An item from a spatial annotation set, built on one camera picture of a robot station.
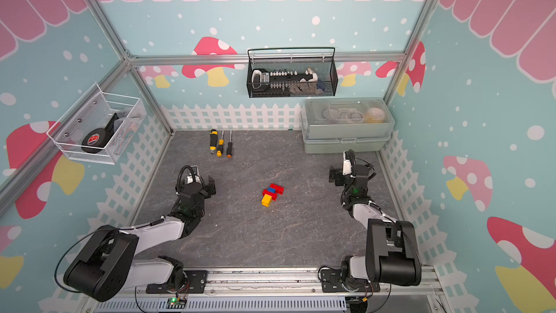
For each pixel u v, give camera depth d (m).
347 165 0.79
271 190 0.95
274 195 0.94
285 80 0.89
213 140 1.16
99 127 0.72
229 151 1.09
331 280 0.74
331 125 0.95
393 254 0.43
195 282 0.75
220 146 1.13
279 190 0.96
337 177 0.82
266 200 0.92
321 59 0.89
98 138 0.68
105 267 0.43
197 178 0.76
